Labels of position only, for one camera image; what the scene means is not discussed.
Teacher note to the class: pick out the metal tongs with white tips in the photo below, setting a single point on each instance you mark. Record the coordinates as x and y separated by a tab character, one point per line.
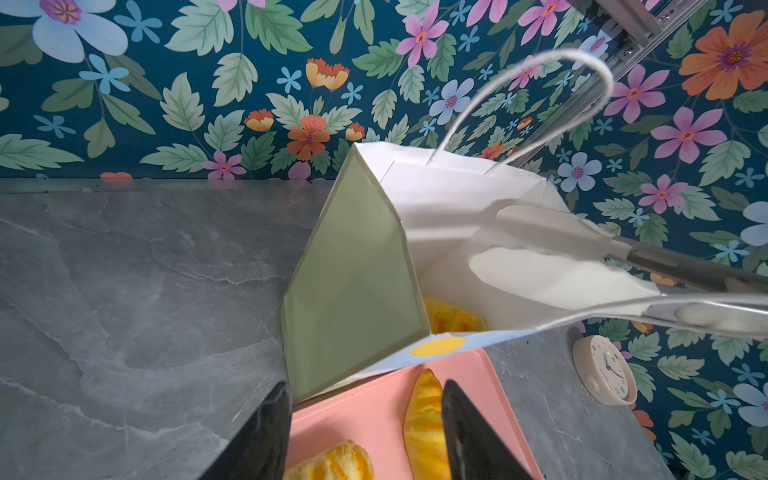
553	268

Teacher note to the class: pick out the braided glazed fake bread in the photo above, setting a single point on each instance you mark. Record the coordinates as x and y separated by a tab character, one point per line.
346	460

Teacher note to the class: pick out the cream round alarm clock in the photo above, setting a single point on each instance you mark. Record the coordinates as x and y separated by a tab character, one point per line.
604	371

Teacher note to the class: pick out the fake croissant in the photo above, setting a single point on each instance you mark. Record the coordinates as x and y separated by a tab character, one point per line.
448	318
423	429

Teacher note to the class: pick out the landscape print paper bag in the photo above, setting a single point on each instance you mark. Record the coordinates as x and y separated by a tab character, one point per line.
399	224

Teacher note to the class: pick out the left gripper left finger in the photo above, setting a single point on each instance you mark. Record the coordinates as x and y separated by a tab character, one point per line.
259	449

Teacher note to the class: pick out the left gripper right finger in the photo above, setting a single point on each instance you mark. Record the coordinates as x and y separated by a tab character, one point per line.
474	449

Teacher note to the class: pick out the pink plastic tray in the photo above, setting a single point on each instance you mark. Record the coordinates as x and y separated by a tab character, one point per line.
372	413

